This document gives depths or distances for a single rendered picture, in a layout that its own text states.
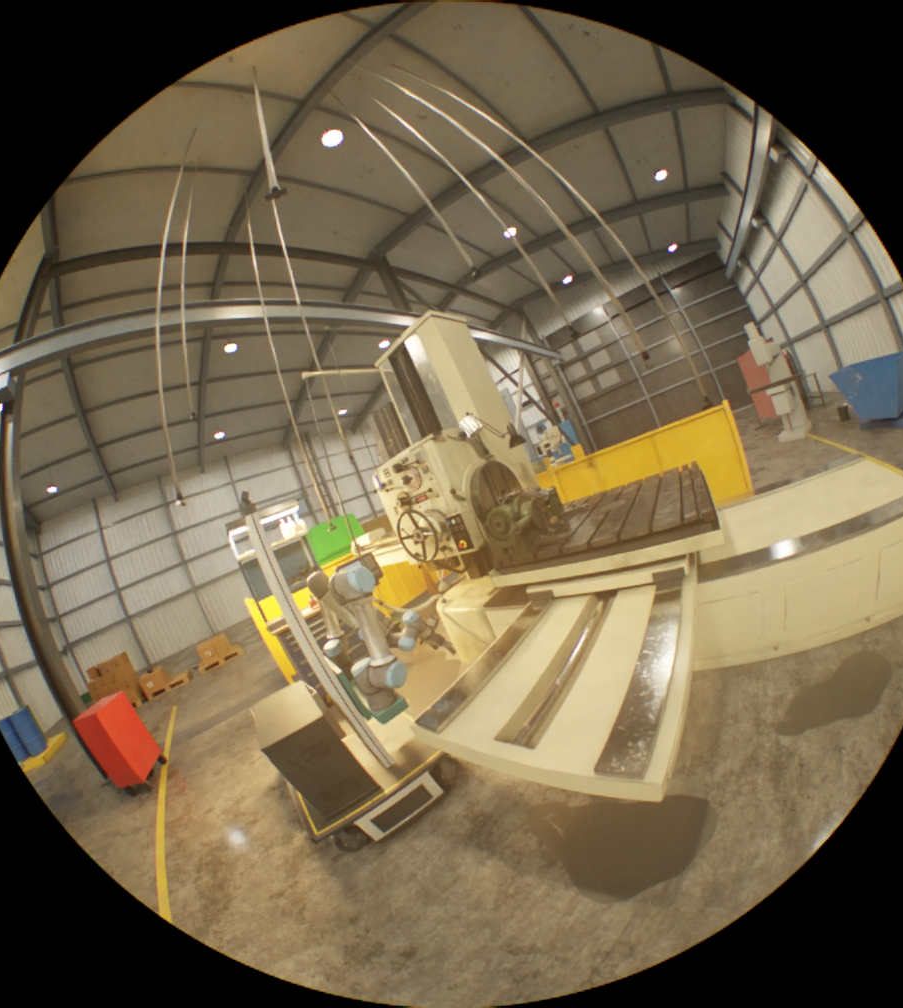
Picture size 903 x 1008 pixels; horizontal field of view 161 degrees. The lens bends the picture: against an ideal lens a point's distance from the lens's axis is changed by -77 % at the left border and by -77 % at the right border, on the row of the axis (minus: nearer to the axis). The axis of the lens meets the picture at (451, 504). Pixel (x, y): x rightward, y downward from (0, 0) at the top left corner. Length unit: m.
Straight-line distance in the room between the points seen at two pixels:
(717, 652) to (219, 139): 8.79
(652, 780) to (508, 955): 0.95
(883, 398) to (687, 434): 3.79
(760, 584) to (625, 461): 2.64
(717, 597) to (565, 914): 1.59
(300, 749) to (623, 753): 1.21
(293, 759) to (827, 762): 2.21
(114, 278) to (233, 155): 3.77
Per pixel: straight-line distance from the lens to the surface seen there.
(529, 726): 1.12
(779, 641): 2.14
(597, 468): 4.14
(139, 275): 9.25
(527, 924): 1.55
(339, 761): 1.61
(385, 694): 1.51
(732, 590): 1.86
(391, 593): 4.97
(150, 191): 8.11
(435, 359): 2.92
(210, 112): 7.16
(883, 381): 6.16
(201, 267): 9.29
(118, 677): 8.48
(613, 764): 0.91
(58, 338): 6.00
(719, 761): 1.73
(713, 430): 3.99
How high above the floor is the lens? 1.48
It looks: 2 degrees down
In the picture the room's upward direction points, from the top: 23 degrees counter-clockwise
